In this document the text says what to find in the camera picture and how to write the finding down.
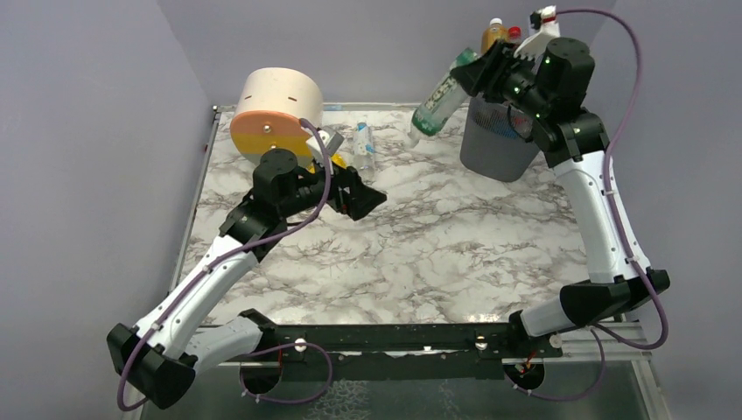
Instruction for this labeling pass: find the clear bottle red label front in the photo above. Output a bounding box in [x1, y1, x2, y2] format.
[507, 26, 522, 45]

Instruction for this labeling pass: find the green plastic bottle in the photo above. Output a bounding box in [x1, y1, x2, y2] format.
[405, 47, 479, 149]

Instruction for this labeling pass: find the clear bottle white blue label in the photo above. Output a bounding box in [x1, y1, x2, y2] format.
[353, 122, 375, 177]

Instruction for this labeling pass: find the grey mesh waste bin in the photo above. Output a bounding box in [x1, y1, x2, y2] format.
[459, 97, 541, 183]

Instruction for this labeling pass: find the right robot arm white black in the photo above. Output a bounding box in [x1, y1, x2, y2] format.
[450, 38, 670, 338]

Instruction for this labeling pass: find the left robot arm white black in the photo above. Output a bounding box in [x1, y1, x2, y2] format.
[106, 148, 387, 412]

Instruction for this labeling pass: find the cream orange round drum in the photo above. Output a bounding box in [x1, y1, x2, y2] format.
[229, 67, 324, 166]

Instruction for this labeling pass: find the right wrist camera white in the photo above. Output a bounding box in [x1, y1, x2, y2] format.
[514, 5, 561, 60]

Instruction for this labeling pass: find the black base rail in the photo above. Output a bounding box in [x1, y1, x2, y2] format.
[235, 322, 563, 394]

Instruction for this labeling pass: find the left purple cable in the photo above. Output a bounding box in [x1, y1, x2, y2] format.
[116, 118, 335, 413]

